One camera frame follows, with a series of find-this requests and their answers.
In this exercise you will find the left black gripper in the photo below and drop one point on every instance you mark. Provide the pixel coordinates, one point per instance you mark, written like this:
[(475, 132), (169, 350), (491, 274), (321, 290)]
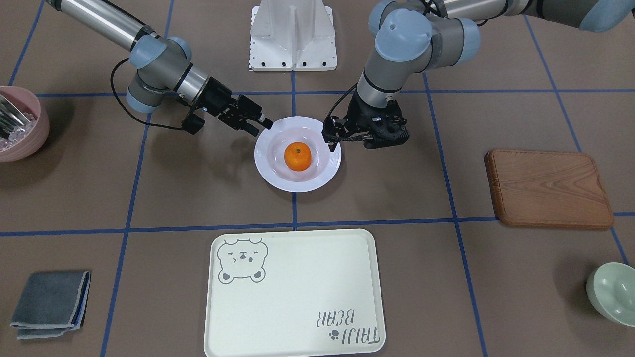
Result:
[(358, 113)]

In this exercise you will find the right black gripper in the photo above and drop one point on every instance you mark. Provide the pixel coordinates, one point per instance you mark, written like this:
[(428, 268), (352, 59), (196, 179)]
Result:
[(217, 97)]

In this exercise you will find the white round plate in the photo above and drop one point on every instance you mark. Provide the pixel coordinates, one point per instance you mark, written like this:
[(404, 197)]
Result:
[(269, 152)]

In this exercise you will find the orange fruit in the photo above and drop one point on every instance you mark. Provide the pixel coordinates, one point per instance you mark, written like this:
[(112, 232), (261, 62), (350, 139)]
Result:
[(298, 156)]

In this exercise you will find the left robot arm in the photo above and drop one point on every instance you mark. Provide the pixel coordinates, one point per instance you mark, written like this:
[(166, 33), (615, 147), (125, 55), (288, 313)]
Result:
[(421, 35)]

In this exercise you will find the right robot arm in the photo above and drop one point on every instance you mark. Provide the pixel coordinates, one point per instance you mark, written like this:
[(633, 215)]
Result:
[(163, 65)]

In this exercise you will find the cream bear serving tray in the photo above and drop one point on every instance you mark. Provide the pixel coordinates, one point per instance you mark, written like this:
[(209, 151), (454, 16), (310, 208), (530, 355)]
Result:
[(294, 294)]

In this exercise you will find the wooden cutting board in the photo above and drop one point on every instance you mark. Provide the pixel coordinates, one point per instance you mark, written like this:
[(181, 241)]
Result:
[(547, 189)]

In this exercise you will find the pink bowl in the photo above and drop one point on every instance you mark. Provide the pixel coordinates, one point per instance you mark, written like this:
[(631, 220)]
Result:
[(27, 102)]

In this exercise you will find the ice cubes pile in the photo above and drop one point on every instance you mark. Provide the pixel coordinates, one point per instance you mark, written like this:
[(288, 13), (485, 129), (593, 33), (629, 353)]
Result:
[(12, 134)]

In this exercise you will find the metal scoop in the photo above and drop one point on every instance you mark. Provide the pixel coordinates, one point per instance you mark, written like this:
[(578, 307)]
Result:
[(12, 119)]

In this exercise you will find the folded grey cloth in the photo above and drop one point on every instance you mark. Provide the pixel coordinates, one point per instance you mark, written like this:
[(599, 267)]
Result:
[(51, 304)]

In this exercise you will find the green bowl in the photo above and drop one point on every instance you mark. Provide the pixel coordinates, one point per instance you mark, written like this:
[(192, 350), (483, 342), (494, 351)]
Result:
[(611, 290)]

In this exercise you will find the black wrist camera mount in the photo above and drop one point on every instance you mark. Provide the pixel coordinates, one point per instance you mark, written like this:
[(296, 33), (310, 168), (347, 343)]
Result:
[(192, 124)]

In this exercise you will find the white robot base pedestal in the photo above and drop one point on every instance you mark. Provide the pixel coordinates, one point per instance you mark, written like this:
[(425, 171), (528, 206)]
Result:
[(292, 35)]

